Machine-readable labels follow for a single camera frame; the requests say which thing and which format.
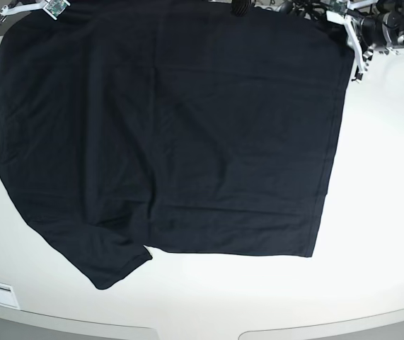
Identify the black T-shirt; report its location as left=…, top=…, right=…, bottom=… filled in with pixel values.
left=0, top=1, right=354, bottom=290

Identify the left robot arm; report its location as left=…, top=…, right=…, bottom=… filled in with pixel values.
left=359, top=1, right=404, bottom=55

